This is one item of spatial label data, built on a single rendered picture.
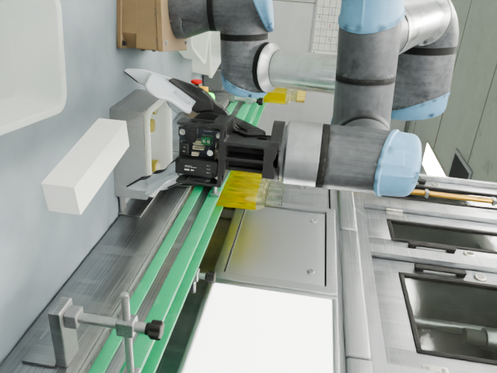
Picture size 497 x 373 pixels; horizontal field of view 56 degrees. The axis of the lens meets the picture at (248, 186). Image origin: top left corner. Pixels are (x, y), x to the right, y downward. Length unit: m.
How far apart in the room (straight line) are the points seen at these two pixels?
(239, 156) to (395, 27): 0.24
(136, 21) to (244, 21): 0.24
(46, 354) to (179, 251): 0.38
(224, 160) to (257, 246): 0.92
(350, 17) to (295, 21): 6.59
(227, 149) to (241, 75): 0.63
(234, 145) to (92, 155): 0.46
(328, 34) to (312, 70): 6.13
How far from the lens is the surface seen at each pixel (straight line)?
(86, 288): 0.98
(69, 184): 0.85
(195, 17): 1.14
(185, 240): 1.13
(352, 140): 0.52
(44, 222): 0.90
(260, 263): 1.35
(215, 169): 0.52
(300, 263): 1.37
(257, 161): 0.51
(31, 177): 0.85
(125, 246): 1.09
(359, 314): 1.24
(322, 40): 7.19
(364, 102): 0.60
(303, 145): 0.52
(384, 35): 0.59
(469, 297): 1.49
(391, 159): 0.52
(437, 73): 0.97
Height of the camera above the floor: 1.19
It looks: 6 degrees down
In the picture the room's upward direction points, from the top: 97 degrees clockwise
